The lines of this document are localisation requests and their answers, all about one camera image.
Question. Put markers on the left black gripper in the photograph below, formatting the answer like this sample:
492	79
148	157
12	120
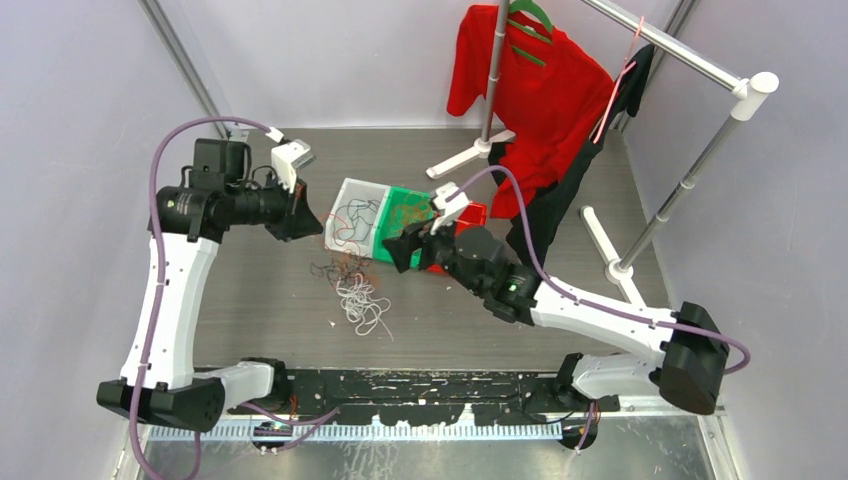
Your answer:
302	221

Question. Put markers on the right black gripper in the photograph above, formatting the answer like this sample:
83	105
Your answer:
401	248

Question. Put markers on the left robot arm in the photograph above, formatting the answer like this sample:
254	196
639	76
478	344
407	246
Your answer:
158	382

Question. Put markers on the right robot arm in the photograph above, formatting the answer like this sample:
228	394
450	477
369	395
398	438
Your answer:
679	355

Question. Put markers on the green plastic bin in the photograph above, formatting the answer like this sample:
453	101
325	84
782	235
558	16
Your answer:
402	207

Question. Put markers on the white plastic bin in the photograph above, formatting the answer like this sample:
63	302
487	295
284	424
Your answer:
351	223

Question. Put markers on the red plastic bin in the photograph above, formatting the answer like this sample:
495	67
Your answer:
474	215

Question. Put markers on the black t-shirt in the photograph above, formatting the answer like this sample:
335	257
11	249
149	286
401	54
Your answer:
548	208

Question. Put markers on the red t-shirt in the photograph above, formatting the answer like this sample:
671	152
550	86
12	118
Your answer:
550	94

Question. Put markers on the green clothes hanger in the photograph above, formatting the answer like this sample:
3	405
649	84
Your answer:
543	32

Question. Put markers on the pink clothes hanger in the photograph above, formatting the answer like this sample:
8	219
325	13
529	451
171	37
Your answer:
625	68

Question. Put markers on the metal clothes rack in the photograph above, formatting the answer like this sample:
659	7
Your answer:
731	243

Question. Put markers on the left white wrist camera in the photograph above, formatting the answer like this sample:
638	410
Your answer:
287	158

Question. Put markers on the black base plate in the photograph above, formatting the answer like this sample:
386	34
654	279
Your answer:
427	397

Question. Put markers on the aluminium frame rail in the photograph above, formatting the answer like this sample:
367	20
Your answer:
267	430

